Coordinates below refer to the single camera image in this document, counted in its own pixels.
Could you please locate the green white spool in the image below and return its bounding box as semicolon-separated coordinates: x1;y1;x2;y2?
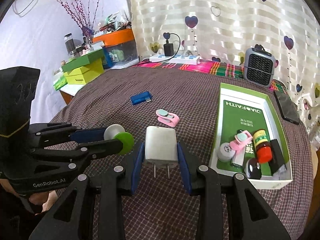
104;124;135;155

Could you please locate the round grey white device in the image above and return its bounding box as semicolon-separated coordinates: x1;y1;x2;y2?
217;142;236;163

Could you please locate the silver lighter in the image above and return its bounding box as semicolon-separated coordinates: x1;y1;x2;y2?
231;147;246;168

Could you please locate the white black oval gadget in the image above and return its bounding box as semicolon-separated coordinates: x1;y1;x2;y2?
244;158;262;180

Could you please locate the white usb charger plug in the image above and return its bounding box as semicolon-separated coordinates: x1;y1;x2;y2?
144;126;178;179

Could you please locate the pink clip front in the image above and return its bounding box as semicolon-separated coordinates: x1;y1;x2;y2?
229;130;253;152

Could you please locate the pink clip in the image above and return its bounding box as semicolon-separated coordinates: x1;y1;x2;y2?
156;109;180;128
229;130;253;152

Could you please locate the red cap medicine bottle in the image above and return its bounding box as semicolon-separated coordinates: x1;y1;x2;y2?
253;129;272;164

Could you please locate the pink clip back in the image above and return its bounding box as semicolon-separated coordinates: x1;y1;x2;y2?
156;109;180;128

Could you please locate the blue usb stick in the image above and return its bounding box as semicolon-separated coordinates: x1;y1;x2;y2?
130;91;152;105

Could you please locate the black rectangular case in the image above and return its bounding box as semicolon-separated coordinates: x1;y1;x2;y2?
268;139;287;176

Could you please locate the left hand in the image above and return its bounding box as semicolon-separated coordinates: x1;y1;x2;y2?
28;190;58;215

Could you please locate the white side table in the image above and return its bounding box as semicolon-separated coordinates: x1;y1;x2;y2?
59;84;84;104

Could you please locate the small green packet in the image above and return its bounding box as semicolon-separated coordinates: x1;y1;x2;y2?
53;72;67;91

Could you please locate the green white cardboard box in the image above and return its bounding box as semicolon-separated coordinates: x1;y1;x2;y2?
209;83;293;190

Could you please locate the yellow green shoe box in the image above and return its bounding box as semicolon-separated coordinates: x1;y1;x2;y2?
62;49;104;85

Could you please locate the dark glass jar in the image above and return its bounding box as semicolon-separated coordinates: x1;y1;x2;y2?
64;33;75;55

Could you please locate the orange lid storage bin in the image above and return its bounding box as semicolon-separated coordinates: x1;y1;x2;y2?
93;29;139;69

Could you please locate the black smartphone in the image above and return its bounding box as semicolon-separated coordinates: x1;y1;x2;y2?
273;90;300;125

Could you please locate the colourful plaid cloth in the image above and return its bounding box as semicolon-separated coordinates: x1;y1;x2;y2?
134;60;287;94

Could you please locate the black charger adapter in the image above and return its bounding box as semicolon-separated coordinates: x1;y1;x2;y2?
163;43;174;57

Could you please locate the white power strip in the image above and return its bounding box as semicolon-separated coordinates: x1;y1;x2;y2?
149;54;200;65

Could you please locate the purple flower branches vase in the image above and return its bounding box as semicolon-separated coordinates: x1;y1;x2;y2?
55;0;100;37

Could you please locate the grey portable fan heater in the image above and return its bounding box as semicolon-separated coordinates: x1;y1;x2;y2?
244;44;276;87

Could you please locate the heart pattern curtain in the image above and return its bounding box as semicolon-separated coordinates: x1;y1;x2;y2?
130;0;319;142

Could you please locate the black charger cable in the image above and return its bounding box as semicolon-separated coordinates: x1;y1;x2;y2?
142;32;182;63

